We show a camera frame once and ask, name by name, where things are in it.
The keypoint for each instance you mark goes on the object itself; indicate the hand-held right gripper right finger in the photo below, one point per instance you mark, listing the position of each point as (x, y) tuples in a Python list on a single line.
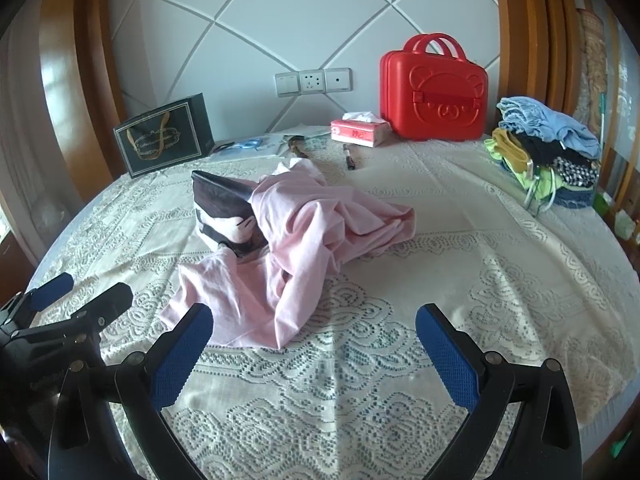
[(447, 360)]

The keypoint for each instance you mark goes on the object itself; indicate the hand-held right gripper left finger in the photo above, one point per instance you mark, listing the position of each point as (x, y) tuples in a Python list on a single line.
[(181, 355)]

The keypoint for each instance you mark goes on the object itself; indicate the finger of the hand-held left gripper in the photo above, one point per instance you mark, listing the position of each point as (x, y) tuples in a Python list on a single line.
[(50, 289), (107, 302)]

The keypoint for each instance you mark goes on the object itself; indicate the pink printed t-shirt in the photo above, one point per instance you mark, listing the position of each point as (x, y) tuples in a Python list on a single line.
[(300, 240)]

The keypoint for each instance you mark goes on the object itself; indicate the cream lace tablecloth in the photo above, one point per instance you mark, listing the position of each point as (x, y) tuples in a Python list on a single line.
[(380, 400)]

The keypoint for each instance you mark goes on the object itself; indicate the framed dark picture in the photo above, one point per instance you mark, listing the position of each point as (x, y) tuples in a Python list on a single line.
[(160, 135)]

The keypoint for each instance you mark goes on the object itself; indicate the bright green cloth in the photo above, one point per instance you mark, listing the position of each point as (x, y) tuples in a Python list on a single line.
[(525, 180)]

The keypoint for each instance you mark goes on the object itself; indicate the blue denim cloth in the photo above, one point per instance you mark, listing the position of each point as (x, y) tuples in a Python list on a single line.
[(570, 197)]

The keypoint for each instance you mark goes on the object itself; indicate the blue scissors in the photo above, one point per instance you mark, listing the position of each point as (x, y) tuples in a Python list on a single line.
[(245, 144)]

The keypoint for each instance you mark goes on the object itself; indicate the yellow folded cloth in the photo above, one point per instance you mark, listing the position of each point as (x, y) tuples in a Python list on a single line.
[(510, 150)]

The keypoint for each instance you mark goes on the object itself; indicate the black and white checked cloth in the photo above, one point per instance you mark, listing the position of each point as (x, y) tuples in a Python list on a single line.
[(575, 174)]

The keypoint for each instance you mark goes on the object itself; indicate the dark pen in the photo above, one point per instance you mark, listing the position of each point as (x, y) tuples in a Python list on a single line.
[(349, 156)]

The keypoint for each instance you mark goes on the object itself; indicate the black folded cloth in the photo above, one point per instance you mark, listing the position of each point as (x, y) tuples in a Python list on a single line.
[(542, 152)]

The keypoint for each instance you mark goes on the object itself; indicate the brown small object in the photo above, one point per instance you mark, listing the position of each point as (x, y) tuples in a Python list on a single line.
[(296, 149)]

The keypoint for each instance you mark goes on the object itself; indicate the red and white tissue box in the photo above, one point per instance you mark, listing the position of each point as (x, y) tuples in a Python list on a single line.
[(357, 132)]

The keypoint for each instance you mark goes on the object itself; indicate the white papers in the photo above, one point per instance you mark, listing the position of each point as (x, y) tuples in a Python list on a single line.
[(305, 131)]

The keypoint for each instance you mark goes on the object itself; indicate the light blue folded cloth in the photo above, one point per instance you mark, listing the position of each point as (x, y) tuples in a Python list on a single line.
[(545, 122)]

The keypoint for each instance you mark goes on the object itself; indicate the red bear-embossed suitcase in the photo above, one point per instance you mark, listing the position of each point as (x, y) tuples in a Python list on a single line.
[(432, 90)]

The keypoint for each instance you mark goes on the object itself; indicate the white wall switch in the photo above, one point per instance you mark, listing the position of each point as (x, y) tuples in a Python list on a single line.
[(287, 84)]

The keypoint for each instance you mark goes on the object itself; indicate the white round-hole wall socket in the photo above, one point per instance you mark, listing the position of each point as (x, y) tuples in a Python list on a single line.
[(338, 80)]

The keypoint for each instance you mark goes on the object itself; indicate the wooden door frame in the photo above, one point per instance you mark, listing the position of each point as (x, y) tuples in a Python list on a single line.
[(530, 35)]

